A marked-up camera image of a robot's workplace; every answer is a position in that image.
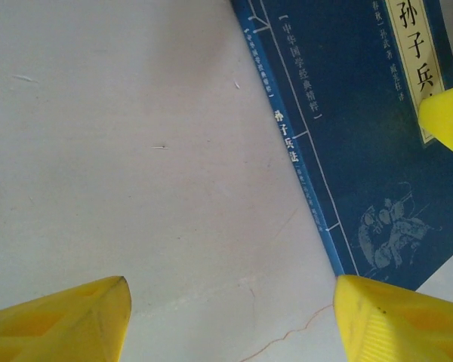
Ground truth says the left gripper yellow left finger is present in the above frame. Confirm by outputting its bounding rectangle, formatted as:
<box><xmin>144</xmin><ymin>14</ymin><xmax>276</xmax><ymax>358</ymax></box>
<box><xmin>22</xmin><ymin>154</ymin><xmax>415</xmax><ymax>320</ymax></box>
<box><xmin>0</xmin><ymin>275</ymin><xmax>132</xmax><ymax>362</ymax></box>

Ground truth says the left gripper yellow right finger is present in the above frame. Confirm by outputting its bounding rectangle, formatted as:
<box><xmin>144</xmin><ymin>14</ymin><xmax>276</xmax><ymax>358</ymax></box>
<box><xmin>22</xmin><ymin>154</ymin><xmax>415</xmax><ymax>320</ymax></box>
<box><xmin>334</xmin><ymin>274</ymin><xmax>453</xmax><ymax>362</ymax></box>

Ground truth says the navy book titled 孙子兵法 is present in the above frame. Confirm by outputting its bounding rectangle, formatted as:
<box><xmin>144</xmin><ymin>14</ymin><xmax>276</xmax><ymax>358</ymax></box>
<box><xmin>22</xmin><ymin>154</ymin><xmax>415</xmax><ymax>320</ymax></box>
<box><xmin>230</xmin><ymin>0</ymin><xmax>453</xmax><ymax>293</ymax></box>

